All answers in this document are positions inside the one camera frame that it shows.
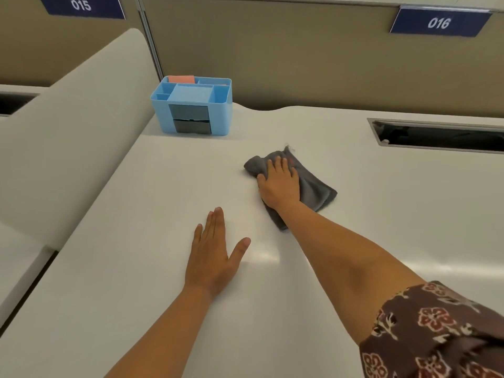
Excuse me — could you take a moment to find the person's right hand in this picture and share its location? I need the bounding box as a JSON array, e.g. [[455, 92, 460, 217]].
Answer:
[[256, 156, 301, 211]]

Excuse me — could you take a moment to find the person's left hand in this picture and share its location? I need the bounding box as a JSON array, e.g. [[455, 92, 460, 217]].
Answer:
[[184, 207, 252, 300]]

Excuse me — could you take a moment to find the grey cleaning cloth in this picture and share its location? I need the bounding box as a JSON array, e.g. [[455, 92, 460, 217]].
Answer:
[[243, 145, 338, 231]]

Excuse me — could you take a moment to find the person's right forearm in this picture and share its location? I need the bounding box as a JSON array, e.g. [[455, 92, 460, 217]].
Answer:
[[275, 199, 427, 345]]

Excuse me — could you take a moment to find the person's left forearm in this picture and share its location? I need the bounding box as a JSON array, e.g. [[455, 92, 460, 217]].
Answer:
[[104, 285, 216, 378]]

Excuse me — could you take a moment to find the blue plastic desk organiser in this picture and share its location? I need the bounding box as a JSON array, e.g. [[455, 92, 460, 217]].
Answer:
[[150, 76, 232, 137]]

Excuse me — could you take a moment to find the white desk divider panel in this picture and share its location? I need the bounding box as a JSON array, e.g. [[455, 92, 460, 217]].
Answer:
[[0, 27, 160, 252]]

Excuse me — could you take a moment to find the blue number sign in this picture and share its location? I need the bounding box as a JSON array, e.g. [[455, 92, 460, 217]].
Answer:
[[389, 5, 493, 38], [38, 0, 127, 20]]

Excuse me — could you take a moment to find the brown floral sleeve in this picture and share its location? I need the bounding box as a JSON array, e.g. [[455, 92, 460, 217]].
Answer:
[[359, 281, 504, 378]]

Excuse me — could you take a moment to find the metal-framed desk cable slot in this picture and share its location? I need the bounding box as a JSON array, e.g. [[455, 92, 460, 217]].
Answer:
[[367, 118, 504, 155]]

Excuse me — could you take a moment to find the grey partition post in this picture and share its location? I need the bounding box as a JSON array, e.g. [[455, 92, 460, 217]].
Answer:
[[133, 0, 165, 81]]

